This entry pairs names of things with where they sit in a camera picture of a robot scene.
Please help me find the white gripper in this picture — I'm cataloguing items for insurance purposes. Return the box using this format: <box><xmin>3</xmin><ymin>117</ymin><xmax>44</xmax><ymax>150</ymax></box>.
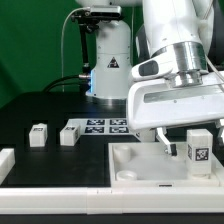
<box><xmin>127</xmin><ymin>73</ymin><xmax>224</xmax><ymax>156</ymax></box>

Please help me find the white left fence wall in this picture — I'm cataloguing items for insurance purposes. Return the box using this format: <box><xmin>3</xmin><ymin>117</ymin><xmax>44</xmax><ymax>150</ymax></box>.
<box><xmin>0</xmin><ymin>148</ymin><xmax>15</xmax><ymax>185</ymax></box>

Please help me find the black camera stand pole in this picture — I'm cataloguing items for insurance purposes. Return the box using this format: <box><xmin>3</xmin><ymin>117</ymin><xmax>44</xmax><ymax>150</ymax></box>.
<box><xmin>79</xmin><ymin>24</ymin><xmax>91</xmax><ymax>73</ymax></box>

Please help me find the black cable bundle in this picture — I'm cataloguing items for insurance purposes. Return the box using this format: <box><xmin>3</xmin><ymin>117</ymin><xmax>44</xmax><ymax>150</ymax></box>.
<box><xmin>41</xmin><ymin>74</ymin><xmax>92</xmax><ymax>93</ymax></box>

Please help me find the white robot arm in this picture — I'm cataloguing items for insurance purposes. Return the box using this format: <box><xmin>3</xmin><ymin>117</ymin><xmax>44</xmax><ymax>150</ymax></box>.
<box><xmin>127</xmin><ymin>0</ymin><xmax>224</xmax><ymax>156</ymax></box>

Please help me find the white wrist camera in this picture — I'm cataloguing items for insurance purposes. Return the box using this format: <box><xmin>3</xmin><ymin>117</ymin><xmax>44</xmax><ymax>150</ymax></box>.
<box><xmin>129</xmin><ymin>57</ymin><xmax>173</xmax><ymax>83</ymax></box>

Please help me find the white marker sheet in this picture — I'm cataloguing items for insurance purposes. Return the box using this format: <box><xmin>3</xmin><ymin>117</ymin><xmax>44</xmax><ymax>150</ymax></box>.
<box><xmin>67</xmin><ymin>118</ymin><xmax>132</xmax><ymax>135</ymax></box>

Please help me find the grey cable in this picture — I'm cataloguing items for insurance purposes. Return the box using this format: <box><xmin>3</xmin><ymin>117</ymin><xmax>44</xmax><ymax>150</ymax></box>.
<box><xmin>60</xmin><ymin>6</ymin><xmax>92</xmax><ymax>94</ymax></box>

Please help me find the white front fence wall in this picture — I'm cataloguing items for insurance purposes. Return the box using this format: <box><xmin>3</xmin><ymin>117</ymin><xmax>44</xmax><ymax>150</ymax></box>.
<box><xmin>0</xmin><ymin>187</ymin><xmax>224</xmax><ymax>214</ymax></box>

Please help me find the black camera on stand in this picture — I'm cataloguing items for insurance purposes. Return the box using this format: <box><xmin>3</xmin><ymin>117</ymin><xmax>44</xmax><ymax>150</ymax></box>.
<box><xmin>71</xmin><ymin>5</ymin><xmax>122</xmax><ymax>23</ymax></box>

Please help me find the white fence wall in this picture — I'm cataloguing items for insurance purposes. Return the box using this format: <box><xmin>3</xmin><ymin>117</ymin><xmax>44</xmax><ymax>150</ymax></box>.
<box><xmin>0</xmin><ymin>148</ymin><xmax>15</xmax><ymax>185</ymax></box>
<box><xmin>0</xmin><ymin>187</ymin><xmax>224</xmax><ymax>214</ymax></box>

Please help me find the white square tabletop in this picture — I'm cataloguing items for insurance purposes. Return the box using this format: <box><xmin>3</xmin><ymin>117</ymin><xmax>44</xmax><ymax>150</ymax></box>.
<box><xmin>108</xmin><ymin>142</ymin><xmax>224</xmax><ymax>188</ymax></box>

